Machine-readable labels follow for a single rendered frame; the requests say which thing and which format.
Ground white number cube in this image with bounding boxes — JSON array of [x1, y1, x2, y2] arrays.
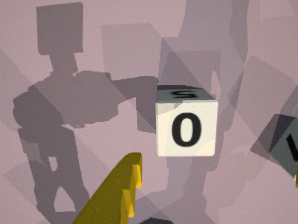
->
[[156, 89, 218, 156], [269, 118, 298, 180]]

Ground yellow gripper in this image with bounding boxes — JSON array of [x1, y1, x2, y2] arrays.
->
[[72, 152, 142, 224]]

